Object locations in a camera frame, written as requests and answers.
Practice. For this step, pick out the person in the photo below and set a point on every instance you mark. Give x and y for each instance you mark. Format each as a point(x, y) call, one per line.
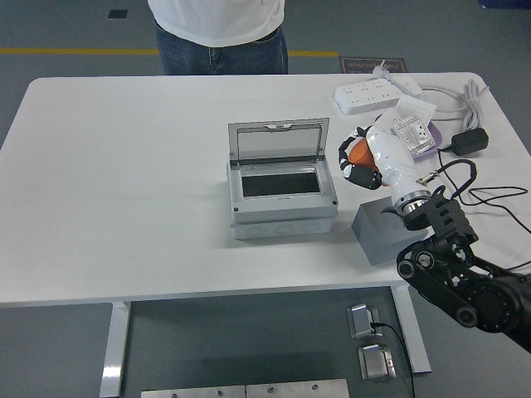
point(215, 25)

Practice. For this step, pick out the grey plastic junction box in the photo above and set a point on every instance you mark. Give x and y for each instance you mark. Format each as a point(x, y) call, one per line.
point(282, 207)

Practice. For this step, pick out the packaged socket with label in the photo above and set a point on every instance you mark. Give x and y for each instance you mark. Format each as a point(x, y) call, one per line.
point(417, 134)

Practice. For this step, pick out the grey block holder with hole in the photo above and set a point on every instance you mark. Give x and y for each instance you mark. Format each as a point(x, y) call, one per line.
point(373, 232)

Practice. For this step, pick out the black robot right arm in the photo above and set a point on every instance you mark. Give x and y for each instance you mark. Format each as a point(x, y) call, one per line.
point(469, 282)

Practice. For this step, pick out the white power strip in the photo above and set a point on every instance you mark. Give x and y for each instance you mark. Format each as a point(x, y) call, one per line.
point(367, 97)

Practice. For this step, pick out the brown floor sign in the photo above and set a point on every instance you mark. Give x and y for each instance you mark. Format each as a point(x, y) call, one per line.
point(361, 65)

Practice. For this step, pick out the white table leg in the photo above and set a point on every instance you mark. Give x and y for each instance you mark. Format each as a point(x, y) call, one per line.
point(417, 331)
point(114, 352)

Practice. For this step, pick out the small white adapter block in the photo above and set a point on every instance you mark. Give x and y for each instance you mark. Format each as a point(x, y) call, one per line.
point(408, 85)

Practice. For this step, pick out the metal floor socket box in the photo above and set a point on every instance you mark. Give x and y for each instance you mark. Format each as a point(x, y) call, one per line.
point(375, 362)
point(361, 321)

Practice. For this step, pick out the black power adapter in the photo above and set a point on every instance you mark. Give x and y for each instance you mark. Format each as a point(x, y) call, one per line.
point(471, 142)

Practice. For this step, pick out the black floor hatch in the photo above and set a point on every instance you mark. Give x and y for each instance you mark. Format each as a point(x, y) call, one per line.
point(118, 13)

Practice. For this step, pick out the plain white socket panel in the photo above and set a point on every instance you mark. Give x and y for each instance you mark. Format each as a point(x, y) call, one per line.
point(389, 120)

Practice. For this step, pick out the transparent hinged box lid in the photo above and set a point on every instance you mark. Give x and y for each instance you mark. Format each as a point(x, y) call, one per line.
point(276, 141)

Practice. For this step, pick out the metal floor plate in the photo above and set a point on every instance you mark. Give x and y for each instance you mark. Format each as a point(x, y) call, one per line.
point(193, 393)
point(296, 389)

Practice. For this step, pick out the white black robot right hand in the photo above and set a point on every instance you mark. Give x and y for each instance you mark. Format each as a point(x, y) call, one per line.
point(392, 159)

